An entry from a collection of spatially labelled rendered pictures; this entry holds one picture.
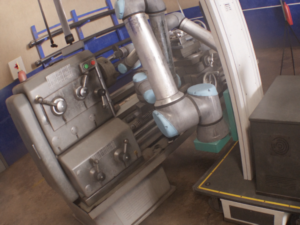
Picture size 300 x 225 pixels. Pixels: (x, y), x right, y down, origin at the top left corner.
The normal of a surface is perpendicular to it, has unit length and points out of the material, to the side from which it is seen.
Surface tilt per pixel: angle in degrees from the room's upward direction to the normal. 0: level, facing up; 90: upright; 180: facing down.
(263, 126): 90
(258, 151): 90
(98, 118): 90
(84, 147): 32
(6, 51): 90
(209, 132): 70
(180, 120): 80
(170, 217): 0
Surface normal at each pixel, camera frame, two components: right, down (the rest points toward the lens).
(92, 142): 0.09, -0.73
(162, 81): 0.04, 0.19
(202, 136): -0.77, 0.15
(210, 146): -0.66, 0.48
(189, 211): -0.32, -0.88
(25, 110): 0.69, 0.03
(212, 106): 0.35, 0.23
